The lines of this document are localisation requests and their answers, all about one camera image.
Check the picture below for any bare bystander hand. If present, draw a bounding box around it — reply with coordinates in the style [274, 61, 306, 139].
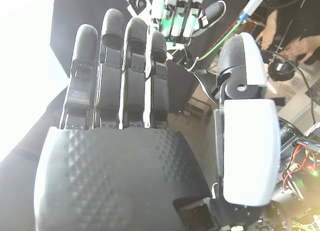
[254, 28, 276, 51]
[282, 35, 320, 65]

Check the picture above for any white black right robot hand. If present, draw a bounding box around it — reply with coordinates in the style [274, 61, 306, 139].
[33, 8, 282, 231]

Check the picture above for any black round cup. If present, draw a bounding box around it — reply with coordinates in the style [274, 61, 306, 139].
[266, 58, 297, 82]

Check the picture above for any bystander torso in black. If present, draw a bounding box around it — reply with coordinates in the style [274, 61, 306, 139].
[264, 0, 320, 39]

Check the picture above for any black desk cable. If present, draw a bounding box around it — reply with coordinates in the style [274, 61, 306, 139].
[261, 49, 317, 125]

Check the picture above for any grey cable connector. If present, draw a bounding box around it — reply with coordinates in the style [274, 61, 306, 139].
[242, 0, 271, 17]

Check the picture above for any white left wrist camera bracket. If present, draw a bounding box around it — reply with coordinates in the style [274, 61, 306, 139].
[125, 0, 154, 22]

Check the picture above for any thin green cable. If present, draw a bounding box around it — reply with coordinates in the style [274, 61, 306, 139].
[196, 14, 251, 62]

